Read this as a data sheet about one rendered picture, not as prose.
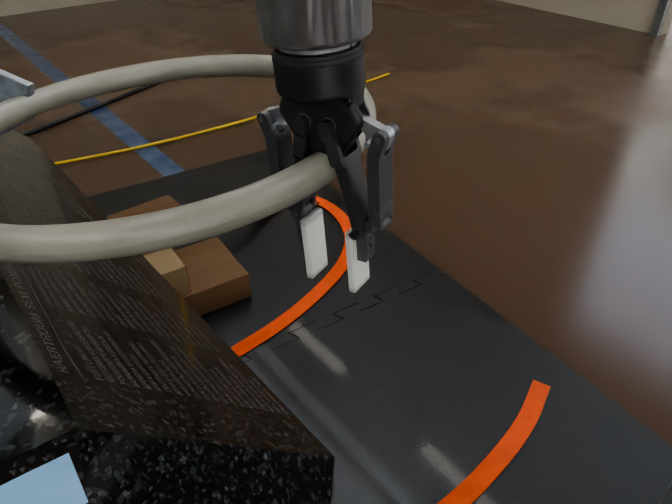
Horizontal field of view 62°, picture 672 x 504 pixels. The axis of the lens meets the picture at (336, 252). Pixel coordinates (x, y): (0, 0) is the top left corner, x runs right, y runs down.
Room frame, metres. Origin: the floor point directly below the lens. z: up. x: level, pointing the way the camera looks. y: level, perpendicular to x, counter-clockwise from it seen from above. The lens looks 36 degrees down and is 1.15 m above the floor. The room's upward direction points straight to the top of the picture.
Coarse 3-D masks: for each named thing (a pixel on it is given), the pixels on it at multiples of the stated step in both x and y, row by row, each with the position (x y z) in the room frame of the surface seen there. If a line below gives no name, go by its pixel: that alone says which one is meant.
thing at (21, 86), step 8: (0, 72) 0.71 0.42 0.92; (0, 80) 0.71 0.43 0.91; (8, 80) 0.70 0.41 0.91; (16, 80) 0.70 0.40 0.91; (24, 80) 0.71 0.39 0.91; (0, 88) 0.71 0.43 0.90; (8, 88) 0.70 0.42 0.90; (16, 88) 0.70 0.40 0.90; (24, 88) 0.70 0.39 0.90; (32, 88) 0.70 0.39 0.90; (0, 96) 0.71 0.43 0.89; (8, 96) 0.71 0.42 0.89; (8, 128) 0.66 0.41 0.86
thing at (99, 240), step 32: (160, 64) 0.80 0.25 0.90; (192, 64) 0.80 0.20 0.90; (224, 64) 0.80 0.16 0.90; (256, 64) 0.78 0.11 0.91; (32, 96) 0.70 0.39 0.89; (64, 96) 0.73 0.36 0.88; (0, 128) 0.64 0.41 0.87; (320, 160) 0.44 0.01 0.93; (256, 192) 0.39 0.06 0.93; (288, 192) 0.40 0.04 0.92; (0, 224) 0.37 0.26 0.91; (64, 224) 0.36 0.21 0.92; (96, 224) 0.35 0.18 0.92; (128, 224) 0.35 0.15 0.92; (160, 224) 0.35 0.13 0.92; (192, 224) 0.36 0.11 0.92; (224, 224) 0.37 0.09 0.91; (0, 256) 0.34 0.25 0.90; (32, 256) 0.34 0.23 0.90; (64, 256) 0.34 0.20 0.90; (96, 256) 0.34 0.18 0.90
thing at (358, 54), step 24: (360, 48) 0.45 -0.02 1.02; (288, 72) 0.43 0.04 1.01; (312, 72) 0.43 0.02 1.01; (336, 72) 0.43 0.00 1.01; (360, 72) 0.44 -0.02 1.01; (288, 96) 0.43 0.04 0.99; (312, 96) 0.43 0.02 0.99; (336, 96) 0.43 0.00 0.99; (360, 96) 0.44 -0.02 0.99; (288, 120) 0.47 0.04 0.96; (312, 120) 0.45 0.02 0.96; (336, 120) 0.44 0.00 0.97; (360, 120) 0.43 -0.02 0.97; (312, 144) 0.46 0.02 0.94
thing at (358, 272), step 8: (352, 240) 0.43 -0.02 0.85; (352, 248) 0.43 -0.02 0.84; (352, 256) 0.43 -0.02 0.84; (352, 264) 0.43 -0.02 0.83; (360, 264) 0.44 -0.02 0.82; (368, 264) 0.45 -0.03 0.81; (352, 272) 0.43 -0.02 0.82; (360, 272) 0.44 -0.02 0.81; (368, 272) 0.45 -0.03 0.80; (352, 280) 0.43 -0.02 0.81; (360, 280) 0.44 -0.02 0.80; (352, 288) 0.43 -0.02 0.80
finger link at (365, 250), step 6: (366, 216) 0.44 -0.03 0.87; (366, 222) 0.43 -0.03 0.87; (384, 222) 0.43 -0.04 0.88; (366, 228) 0.43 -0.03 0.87; (384, 228) 0.43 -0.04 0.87; (366, 234) 0.43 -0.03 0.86; (372, 234) 0.44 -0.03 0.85; (360, 240) 0.43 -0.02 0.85; (366, 240) 0.43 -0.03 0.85; (372, 240) 0.44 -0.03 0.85; (360, 246) 0.43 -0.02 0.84; (366, 246) 0.43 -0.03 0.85; (372, 246) 0.44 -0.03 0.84; (360, 252) 0.43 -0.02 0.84; (366, 252) 0.43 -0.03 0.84; (372, 252) 0.44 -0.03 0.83; (360, 258) 0.43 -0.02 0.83; (366, 258) 0.43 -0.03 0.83
